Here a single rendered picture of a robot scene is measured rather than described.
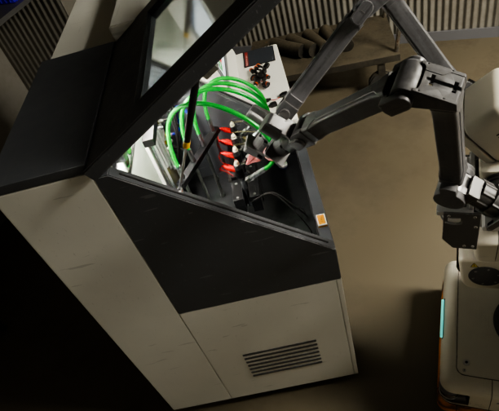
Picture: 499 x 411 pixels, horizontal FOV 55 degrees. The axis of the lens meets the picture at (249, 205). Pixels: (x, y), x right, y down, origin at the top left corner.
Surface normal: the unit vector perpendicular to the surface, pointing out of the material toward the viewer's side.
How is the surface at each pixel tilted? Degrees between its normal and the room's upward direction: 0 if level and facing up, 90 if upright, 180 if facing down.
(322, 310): 90
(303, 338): 90
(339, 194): 0
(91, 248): 90
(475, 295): 0
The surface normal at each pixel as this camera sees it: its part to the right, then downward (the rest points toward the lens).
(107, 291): 0.09, 0.69
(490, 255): -0.29, 0.73
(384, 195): -0.24, -0.69
